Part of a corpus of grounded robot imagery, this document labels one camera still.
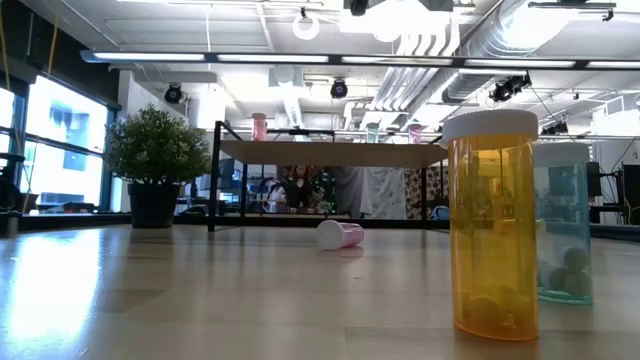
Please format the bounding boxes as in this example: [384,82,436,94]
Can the pink pill bottle white cap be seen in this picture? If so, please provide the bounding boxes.
[251,112,268,142]

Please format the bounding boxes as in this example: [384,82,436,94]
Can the yellow pill bottle white cap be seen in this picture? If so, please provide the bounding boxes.
[439,108,540,343]

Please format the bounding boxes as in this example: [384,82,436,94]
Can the wooden shelf black metal legs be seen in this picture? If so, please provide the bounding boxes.
[207,119,450,234]

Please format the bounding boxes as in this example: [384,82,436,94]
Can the person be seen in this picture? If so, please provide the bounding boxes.
[277,164,321,214]

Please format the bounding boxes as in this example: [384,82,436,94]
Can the grey hanging cloth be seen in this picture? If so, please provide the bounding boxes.
[324,166,374,220]

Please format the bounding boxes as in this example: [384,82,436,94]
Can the white patterned hanging cloth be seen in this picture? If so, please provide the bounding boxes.
[369,167,409,220]

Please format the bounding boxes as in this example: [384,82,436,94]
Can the black ceiling spotlight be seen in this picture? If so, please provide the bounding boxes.
[329,78,350,100]
[163,83,184,105]

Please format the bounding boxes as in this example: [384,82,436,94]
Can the dark patterned hanging cloth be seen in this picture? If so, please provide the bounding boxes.
[405,167,450,221]

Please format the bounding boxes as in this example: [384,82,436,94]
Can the green potted plant black pot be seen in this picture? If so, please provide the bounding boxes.
[103,103,212,230]

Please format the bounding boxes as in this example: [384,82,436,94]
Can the overhead light bar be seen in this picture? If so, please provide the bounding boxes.
[79,48,640,71]

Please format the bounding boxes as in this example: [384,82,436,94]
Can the large window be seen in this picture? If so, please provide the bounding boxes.
[0,74,110,211]

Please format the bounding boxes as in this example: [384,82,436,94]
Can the black computer monitor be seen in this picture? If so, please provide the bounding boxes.
[585,160,603,198]
[621,163,640,226]

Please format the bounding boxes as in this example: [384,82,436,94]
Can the black round equipment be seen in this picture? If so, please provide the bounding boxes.
[0,152,26,239]

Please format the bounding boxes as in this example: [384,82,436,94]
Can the white ring lamp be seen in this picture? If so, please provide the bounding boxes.
[292,12,321,41]

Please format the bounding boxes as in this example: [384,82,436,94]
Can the black ceiling camera cluster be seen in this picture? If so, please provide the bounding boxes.
[488,73,533,104]

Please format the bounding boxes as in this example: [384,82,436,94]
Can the silver ventilation duct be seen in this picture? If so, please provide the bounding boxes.
[442,0,581,104]

